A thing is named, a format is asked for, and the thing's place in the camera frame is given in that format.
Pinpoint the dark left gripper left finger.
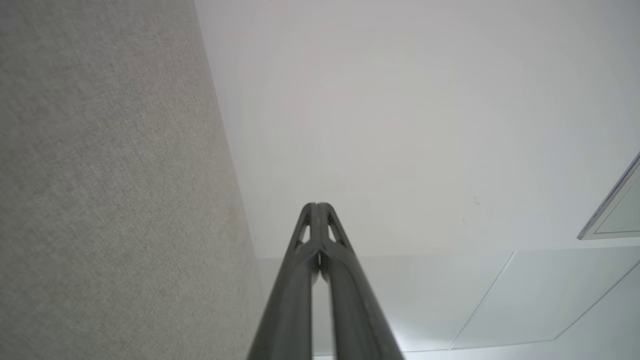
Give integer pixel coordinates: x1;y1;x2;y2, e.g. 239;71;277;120
247;202;321;360

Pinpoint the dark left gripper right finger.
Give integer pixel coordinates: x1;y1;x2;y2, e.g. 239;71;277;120
316;202;405;360

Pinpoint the grey framed window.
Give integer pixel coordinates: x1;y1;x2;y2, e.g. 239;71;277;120
577;150;640;241

